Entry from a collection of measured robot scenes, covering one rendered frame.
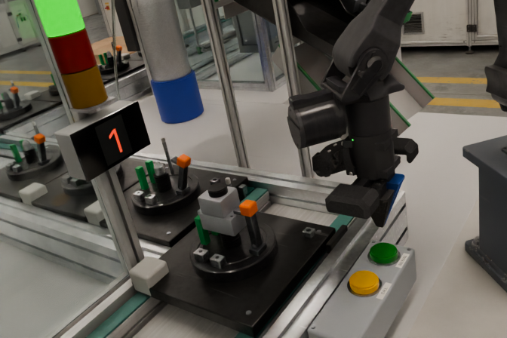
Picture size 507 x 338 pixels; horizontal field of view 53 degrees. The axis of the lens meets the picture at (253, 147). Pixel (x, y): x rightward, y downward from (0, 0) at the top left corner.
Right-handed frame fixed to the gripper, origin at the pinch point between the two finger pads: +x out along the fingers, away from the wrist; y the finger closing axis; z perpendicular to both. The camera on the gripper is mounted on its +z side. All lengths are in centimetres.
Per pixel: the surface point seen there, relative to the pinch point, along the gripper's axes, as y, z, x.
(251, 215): 9.7, 15.3, -1.4
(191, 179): -6.2, 43.9, 5.8
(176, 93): -56, 96, 8
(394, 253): 0.2, -1.8, 7.7
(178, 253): 12.3, 31.0, 7.7
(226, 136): -50, 72, 19
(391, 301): 6.3, -3.5, 11.1
